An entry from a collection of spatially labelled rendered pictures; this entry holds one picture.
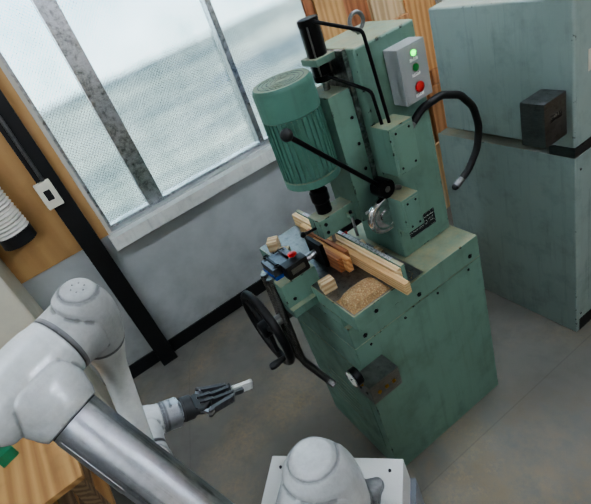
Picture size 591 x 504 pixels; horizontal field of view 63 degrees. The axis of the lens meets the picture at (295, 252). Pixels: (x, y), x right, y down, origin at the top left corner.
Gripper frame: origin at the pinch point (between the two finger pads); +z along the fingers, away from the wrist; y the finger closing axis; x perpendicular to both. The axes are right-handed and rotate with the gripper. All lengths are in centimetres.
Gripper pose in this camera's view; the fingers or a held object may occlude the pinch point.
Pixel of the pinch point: (241, 387)
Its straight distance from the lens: 161.4
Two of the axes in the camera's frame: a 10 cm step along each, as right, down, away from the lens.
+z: 8.6, -2.2, 4.6
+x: 0.2, 9.2, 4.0
